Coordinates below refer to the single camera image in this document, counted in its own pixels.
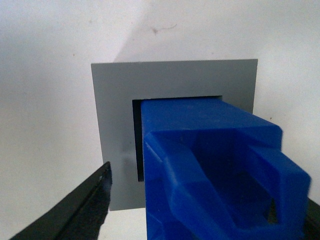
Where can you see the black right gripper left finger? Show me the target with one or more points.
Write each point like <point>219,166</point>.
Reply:
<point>79,215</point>

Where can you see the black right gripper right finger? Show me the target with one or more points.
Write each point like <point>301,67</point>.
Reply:
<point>311,228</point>

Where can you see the blue plastic part with handle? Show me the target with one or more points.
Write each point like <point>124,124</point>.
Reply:
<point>215,172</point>

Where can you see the gray square base block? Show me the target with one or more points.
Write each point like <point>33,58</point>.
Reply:
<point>119,87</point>

